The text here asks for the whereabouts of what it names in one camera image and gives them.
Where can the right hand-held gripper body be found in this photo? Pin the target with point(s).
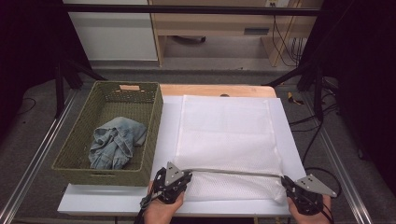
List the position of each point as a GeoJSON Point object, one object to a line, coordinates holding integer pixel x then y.
{"type": "Point", "coordinates": [308, 196]}

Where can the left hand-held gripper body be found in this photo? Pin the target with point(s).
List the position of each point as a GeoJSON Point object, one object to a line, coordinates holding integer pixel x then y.
{"type": "Point", "coordinates": [171, 183]}

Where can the white mesh laundry bag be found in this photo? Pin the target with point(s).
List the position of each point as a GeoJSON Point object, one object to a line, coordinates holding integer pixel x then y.
{"type": "Point", "coordinates": [227, 133]}

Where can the blue denim jeans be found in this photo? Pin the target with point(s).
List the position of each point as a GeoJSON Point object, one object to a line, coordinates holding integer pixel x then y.
{"type": "Point", "coordinates": [115, 143]}

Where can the green woven basket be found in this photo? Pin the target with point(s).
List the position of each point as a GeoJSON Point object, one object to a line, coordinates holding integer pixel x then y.
{"type": "Point", "coordinates": [81, 143]}

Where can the person's right hand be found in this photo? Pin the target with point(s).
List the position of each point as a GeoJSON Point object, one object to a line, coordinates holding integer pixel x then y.
{"type": "Point", "coordinates": [311, 220]}

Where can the person's left hand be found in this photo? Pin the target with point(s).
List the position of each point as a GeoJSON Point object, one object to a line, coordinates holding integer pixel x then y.
{"type": "Point", "coordinates": [158, 213]}

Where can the white table board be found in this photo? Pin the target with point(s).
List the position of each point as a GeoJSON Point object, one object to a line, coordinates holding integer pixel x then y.
{"type": "Point", "coordinates": [168, 124]}

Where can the yellow and black tool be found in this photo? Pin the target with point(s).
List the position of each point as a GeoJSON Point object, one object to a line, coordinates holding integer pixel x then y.
{"type": "Point", "coordinates": [292, 99]}

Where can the black metal stand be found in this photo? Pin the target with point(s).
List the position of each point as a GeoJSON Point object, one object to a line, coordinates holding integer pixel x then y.
{"type": "Point", "coordinates": [317, 90]}
{"type": "Point", "coordinates": [59, 90]}

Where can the black curtain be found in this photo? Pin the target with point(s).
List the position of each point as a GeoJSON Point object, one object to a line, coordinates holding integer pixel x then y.
{"type": "Point", "coordinates": [28, 46]}
{"type": "Point", "coordinates": [364, 62]}

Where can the wooden desk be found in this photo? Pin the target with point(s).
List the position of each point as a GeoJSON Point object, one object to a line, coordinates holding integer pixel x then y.
{"type": "Point", "coordinates": [211, 26]}

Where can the white cabinet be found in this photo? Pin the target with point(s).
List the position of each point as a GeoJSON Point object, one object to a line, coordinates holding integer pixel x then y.
{"type": "Point", "coordinates": [115, 37]}

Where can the black horizontal bar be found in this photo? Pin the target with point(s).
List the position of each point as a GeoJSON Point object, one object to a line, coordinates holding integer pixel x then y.
{"type": "Point", "coordinates": [186, 9]}

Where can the aluminium rail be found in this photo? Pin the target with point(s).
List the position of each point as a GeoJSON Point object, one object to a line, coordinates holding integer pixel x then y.
{"type": "Point", "coordinates": [34, 161]}
{"type": "Point", "coordinates": [342, 168]}

